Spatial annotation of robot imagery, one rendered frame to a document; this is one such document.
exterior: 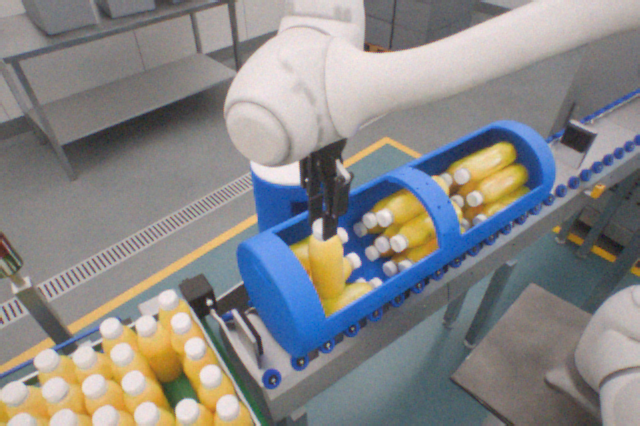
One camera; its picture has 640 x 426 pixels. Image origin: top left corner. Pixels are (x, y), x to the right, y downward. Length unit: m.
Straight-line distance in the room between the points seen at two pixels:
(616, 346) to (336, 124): 0.64
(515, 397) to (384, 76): 0.76
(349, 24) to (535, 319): 0.83
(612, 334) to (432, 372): 1.35
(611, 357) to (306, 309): 0.53
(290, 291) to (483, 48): 0.56
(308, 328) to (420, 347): 1.38
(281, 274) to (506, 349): 0.54
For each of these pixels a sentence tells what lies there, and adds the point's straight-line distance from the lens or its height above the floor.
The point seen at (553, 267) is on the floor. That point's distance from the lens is 2.78.
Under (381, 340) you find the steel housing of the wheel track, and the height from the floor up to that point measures 0.86.
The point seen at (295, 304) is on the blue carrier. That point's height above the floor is 1.19.
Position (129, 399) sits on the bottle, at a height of 1.07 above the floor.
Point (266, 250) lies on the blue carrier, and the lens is 0.88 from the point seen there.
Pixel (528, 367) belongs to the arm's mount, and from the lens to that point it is 1.06.
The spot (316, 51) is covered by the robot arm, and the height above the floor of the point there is 1.71.
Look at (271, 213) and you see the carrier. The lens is 1.45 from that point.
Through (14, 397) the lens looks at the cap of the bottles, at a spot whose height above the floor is 1.10.
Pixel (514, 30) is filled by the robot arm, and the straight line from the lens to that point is 0.48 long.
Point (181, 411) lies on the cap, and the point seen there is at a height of 1.10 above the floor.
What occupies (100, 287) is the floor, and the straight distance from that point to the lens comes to 2.64.
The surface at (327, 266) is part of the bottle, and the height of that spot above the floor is 1.23.
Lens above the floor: 1.88
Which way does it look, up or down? 44 degrees down
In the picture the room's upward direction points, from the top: straight up
